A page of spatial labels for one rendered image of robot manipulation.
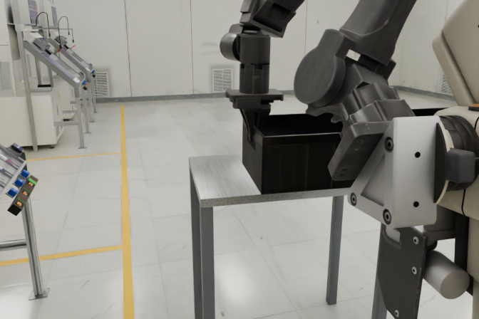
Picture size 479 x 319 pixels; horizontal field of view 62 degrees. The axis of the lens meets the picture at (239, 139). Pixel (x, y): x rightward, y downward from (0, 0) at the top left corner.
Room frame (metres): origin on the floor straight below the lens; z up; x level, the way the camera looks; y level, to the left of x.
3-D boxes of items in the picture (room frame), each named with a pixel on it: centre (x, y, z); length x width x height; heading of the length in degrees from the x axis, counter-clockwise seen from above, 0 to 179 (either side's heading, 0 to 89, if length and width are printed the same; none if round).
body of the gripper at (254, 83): (0.77, -0.03, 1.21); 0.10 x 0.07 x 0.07; 101
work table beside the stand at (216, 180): (1.45, -0.18, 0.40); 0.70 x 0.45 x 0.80; 102
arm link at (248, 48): (0.77, -0.03, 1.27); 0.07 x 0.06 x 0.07; 27
